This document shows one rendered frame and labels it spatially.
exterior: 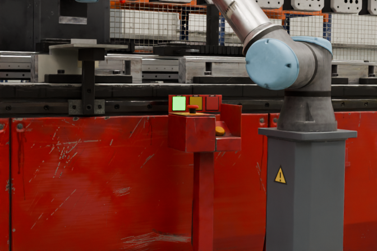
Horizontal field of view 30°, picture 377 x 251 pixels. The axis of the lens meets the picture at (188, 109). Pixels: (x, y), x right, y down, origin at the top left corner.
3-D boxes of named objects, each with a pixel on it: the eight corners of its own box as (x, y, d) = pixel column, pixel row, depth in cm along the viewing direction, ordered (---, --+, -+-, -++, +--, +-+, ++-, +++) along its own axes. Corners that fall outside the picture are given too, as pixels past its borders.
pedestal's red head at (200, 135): (185, 152, 224) (186, 96, 223) (167, 147, 239) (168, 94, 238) (241, 150, 232) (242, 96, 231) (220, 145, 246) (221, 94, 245)
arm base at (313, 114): (349, 130, 176) (350, 91, 175) (303, 133, 168) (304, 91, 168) (309, 126, 189) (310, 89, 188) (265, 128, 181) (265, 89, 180)
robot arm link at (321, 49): (340, 91, 179) (341, 37, 178) (315, 91, 168) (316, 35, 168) (298, 89, 186) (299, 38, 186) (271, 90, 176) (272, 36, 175)
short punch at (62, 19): (59, 22, 240) (59, -6, 240) (58, 23, 242) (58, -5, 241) (87, 24, 245) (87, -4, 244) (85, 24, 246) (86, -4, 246)
